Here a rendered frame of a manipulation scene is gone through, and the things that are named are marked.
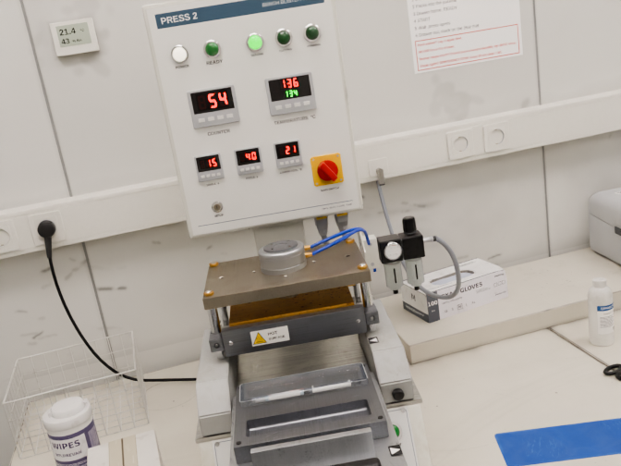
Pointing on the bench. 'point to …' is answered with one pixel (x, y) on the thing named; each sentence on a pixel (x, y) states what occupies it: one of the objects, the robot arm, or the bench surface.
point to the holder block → (308, 418)
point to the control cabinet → (257, 116)
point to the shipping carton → (127, 451)
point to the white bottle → (601, 313)
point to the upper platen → (290, 305)
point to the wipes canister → (70, 431)
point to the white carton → (470, 269)
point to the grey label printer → (605, 224)
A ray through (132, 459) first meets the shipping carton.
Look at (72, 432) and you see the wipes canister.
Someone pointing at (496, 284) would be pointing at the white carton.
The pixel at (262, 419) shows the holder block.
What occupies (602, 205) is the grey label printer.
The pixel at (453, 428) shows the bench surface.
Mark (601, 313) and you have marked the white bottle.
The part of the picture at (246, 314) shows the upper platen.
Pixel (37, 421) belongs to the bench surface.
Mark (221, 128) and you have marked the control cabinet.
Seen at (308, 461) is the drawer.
